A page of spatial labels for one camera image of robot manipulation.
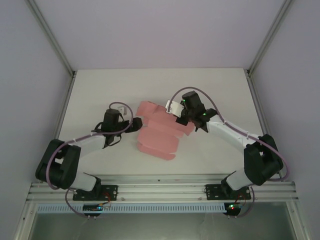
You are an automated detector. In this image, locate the pink cloth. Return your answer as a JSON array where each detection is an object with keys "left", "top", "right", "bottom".
[{"left": 135, "top": 100, "right": 197, "bottom": 161}]

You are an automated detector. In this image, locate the aluminium table side rail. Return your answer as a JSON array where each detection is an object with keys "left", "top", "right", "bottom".
[
  {"left": 38, "top": 72, "right": 77, "bottom": 185},
  {"left": 246, "top": 71, "right": 285, "bottom": 182}
]

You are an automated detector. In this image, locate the aluminium mounting rail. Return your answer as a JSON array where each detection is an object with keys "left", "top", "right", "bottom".
[{"left": 26, "top": 174, "right": 300, "bottom": 202}]

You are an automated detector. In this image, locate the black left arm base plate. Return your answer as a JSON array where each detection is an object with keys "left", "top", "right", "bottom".
[{"left": 72, "top": 184, "right": 118, "bottom": 201}]

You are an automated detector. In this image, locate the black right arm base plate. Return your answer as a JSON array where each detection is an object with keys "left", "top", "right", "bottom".
[{"left": 205, "top": 184, "right": 252, "bottom": 201}]

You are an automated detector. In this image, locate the light blue slotted cable duct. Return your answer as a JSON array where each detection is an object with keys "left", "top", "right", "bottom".
[{"left": 36, "top": 202, "right": 226, "bottom": 214}]

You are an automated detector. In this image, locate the aluminium frame post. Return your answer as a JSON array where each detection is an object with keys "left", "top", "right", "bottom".
[
  {"left": 246, "top": 0, "right": 295, "bottom": 78},
  {"left": 26, "top": 0, "right": 77, "bottom": 79}
]

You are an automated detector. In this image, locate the aluminium lower frame bar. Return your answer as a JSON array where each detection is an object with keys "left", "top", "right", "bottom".
[
  {"left": 13, "top": 202, "right": 38, "bottom": 240},
  {"left": 286, "top": 199, "right": 310, "bottom": 240}
]

